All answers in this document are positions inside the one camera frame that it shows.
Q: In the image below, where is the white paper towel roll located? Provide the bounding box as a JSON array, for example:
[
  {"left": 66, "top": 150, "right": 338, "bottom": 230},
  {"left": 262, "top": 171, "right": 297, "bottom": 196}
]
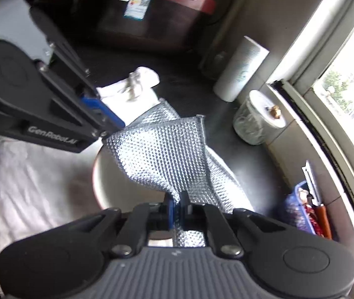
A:
[{"left": 212, "top": 36, "right": 271, "bottom": 103}]

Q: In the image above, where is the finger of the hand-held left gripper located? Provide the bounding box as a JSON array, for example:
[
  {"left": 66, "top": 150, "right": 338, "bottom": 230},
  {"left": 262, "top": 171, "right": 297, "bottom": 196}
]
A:
[
  {"left": 29, "top": 7, "right": 99, "bottom": 98},
  {"left": 38, "top": 64, "right": 126, "bottom": 138}
]

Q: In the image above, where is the blue plastic basket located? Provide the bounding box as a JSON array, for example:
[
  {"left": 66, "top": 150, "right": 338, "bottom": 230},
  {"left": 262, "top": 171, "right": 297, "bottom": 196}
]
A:
[{"left": 284, "top": 181, "right": 318, "bottom": 235}]

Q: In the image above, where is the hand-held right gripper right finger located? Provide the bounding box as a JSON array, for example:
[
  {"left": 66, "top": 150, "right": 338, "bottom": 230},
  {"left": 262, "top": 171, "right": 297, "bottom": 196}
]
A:
[{"left": 178, "top": 190, "right": 277, "bottom": 259}]

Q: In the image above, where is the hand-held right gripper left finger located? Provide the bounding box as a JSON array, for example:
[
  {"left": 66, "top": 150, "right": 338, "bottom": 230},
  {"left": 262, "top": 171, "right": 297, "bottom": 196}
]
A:
[{"left": 80, "top": 193, "right": 177, "bottom": 257}]

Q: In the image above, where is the window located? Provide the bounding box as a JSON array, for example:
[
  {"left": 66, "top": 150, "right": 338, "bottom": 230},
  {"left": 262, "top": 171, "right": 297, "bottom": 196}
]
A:
[{"left": 267, "top": 0, "right": 354, "bottom": 287}]

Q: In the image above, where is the white bowl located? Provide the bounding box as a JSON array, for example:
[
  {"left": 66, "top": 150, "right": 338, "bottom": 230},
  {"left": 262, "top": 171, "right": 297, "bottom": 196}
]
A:
[{"left": 92, "top": 143, "right": 184, "bottom": 242}]

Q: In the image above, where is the glass jar with lid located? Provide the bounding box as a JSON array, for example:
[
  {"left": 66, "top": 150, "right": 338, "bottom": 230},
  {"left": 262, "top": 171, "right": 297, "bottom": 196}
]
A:
[{"left": 233, "top": 90, "right": 292, "bottom": 146}]

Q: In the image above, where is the grey round lid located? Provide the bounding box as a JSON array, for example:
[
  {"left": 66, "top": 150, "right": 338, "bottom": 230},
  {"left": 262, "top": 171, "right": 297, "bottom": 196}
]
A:
[{"left": 0, "top": 0, "right": 56, "bottom": 61}]

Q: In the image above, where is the silver mesh scouring cloth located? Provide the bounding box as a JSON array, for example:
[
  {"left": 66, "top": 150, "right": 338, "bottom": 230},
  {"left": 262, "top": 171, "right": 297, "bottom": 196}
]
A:
[{"left": 102, "top": 98, "right": 250, "bottom": 247}]

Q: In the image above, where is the orange handled saw knife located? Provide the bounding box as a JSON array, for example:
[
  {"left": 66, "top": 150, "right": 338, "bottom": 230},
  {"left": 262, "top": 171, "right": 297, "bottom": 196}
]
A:
[{"left": 301, "top": 160, "right": 333, "bottom": 240}]

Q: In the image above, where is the dark red rice cooker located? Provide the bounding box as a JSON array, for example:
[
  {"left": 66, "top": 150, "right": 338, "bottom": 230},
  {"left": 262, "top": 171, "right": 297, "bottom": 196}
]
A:
[{"left": 74, "top": 0, "right": 218, "bottom": 54}]

